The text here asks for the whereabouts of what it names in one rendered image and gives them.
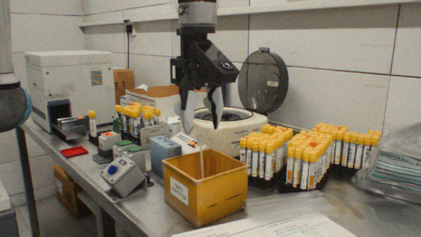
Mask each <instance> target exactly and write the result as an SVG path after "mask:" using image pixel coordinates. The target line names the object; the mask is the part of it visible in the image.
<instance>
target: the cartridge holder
mask: <svg viewBox="0 0 421 237"><path fill-rule="evenodd" d="M92 159H94V160H95V161H97V163H99V164H102V163H104V162H110V161H113V149H108V150H103V149H102V148H100V147H98V154H94V155H92Z"/></svg>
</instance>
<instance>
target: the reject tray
mask: <svg viewBox="0 0 421 237"><path fill-rule="evenodd" d="M60 154H62V155H64V156H65V157H66V158H70V157H76V156H79V155H84V154H89V153H88V150H86V149H84V148H83V147H82V146H78V147H72V148H69V149H63V150H60Z"/></svg>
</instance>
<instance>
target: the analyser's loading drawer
mask: <svg viewBox="0 0 421 237"><path fill-rule="evenodd" d="M51 126H53V127H54V128H56V129H57V130H59V131H60V132H61V133H62V134H64V135H65V136H66V139H67V140H68V139H75V138H79V137H85V136H86V134H85V126H84V125H81V126H78V119H76V120H73V117H69V118H61V119H58V121H55V122H51Z"/></svg>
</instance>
